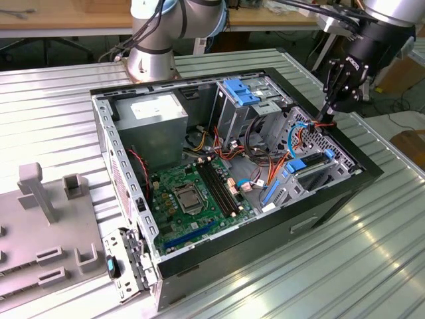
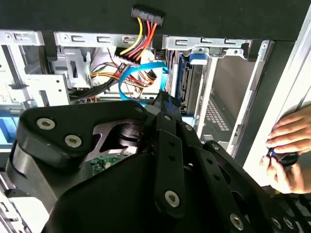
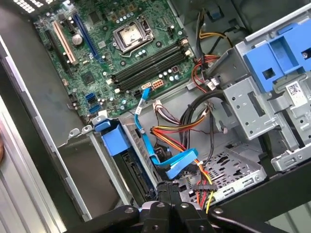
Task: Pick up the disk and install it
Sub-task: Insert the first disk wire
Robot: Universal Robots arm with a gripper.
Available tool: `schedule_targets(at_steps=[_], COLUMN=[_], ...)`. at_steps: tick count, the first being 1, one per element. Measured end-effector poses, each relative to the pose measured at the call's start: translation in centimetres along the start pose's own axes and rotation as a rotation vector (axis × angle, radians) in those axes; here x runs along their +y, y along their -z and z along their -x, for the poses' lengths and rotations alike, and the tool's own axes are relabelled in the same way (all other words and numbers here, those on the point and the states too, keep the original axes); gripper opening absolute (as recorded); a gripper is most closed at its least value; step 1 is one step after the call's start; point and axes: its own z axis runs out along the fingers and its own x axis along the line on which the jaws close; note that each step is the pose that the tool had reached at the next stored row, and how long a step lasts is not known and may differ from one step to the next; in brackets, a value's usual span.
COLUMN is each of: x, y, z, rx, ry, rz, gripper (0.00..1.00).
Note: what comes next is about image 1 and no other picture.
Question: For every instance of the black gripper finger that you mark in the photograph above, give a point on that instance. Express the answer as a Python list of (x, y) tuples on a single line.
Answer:
[(355, 89), (334, 76)]

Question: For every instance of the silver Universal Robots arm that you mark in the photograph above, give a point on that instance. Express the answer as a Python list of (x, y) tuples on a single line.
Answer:
[(149, 63)]

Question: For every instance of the grey perforated disk bay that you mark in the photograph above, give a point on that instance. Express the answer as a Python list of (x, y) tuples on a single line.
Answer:
[(315, 184)]

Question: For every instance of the brown cardboard box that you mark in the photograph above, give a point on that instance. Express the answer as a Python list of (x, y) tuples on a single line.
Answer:
[(410, 146), (398, 79)]

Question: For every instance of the wooden desk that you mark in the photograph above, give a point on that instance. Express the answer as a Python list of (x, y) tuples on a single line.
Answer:
[(265, 21), (50, 20)]

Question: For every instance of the blue drive bay latch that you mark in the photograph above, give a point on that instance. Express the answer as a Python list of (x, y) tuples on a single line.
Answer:
[(239, 91)]

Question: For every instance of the silver optical drive cage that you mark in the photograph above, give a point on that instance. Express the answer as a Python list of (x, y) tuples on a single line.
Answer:
[(232, 116)]

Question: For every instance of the black RAM slot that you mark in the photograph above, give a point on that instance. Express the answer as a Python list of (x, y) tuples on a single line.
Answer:
[(224, 186), (213, 190), (216, 189), (220, 187)]

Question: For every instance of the black open PC case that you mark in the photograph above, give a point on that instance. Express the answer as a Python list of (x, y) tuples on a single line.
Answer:
[(252, 246)]

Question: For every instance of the CPU socket with silver CPU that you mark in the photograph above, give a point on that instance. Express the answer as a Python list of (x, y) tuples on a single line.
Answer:
[(187, 200)]

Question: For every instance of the grey power supply unit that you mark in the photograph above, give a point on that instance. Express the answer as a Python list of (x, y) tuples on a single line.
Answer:
[(149, 139)]

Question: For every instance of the blue expansion slot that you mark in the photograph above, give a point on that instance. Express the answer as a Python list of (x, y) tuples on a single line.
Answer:
[(189, 236)]

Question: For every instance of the black case fan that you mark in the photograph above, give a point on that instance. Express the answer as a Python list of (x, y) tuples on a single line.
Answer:
[(146, 189)]

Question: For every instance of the green motherboard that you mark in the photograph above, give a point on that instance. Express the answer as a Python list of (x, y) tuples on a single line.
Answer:
[(166, 219)]

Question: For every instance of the grey parts rack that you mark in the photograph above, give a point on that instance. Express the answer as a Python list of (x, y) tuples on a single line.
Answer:
[(33, 239)]

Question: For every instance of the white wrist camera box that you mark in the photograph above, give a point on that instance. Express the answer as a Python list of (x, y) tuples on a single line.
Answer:
[(332, 25)]

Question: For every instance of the silver expansion slot bracket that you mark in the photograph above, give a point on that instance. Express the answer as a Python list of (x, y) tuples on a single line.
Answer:
[(114, 239)]

